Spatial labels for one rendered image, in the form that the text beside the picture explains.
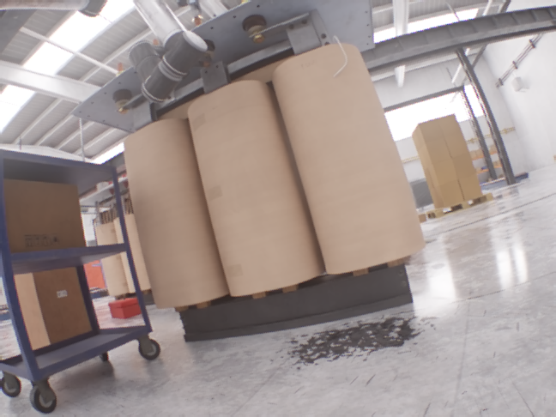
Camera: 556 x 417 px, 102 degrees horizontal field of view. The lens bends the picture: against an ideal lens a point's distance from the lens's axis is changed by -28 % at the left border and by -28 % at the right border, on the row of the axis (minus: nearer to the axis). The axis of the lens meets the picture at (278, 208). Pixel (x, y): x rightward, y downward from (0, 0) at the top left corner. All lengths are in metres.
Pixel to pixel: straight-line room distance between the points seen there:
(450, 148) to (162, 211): 5.25
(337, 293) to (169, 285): 0.74
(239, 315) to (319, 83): 1.05
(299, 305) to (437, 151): 4.88
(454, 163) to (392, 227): 4.87
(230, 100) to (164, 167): 0.43
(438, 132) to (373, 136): 4.85
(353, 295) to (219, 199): 0.67
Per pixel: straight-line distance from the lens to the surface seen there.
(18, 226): 1.24
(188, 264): 1.39
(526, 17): 12.64
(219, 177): 1.29
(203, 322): 1.57
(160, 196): 1.46
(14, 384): 1.52
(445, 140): 5.98
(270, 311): 1.40
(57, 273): 1.93
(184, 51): 1.08
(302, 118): 1.22
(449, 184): 5.85
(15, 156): 1.26
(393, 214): 1.13
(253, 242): 1.22
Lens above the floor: 0.38
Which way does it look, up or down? 6 degrees up
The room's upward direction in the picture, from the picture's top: 15 degrees counter-clockwise
